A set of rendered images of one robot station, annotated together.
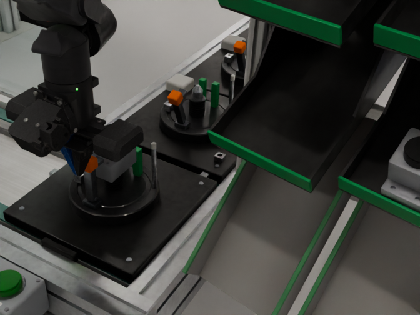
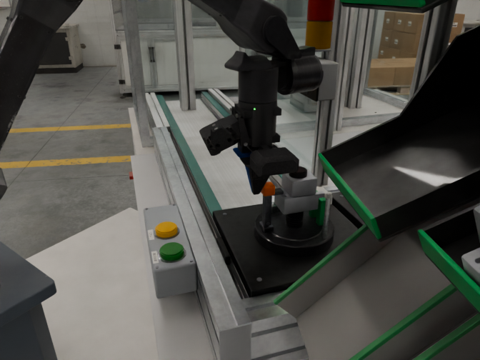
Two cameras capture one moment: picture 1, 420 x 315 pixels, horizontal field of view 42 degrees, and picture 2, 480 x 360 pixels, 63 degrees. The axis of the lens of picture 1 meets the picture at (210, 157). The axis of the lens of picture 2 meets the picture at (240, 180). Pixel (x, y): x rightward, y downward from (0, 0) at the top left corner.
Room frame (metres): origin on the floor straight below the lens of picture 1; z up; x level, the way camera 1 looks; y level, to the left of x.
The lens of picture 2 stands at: (0.19, -0.21, 1.36)
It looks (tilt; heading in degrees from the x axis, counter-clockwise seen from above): 26 degrees down; 46
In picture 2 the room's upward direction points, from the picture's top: straight up
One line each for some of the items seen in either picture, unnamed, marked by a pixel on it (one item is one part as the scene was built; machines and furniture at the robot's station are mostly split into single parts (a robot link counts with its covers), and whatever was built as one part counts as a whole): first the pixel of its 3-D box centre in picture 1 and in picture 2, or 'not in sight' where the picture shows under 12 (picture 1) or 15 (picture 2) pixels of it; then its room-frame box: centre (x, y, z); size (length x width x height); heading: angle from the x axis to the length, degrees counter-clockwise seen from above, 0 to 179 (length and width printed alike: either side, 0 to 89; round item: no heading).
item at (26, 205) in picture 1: (115, 199); (293, 237); (0.66, 0.15, 0.96); 0.24 x 0.24 x 0.02; 63
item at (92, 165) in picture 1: (94, 176); (271, 203); (0.62, 0.17, 1.04); 0.04 x 0.02 x 0.08; 153
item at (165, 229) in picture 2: not in sight; (166, 231); (0.51, 0.32, 0.96); 0.04 x 0.04 x 0.02
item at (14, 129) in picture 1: (42, 124); (223, 131); (0.55, 0.20, 1.17); 0.07 x 0.07 x 0.06; 59
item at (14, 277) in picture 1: (7, 285); (171, 253); (0.48, 0.26, 0.96); 0.04 x 0.04 x 0.02
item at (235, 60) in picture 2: (64, 48); (258, 75); (0.60, 0.18, 1.25); 0.09 x 0.06 x 0.07; 170
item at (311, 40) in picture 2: not in sight; (318, 34); (0.86, 0.26, 1.28); 0.05 x 0.05 x 0.05
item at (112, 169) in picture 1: (115, 145); (302, 187); (0.67, 0.14, 1.06); 0.08 x 0.04 x 0.07; 153
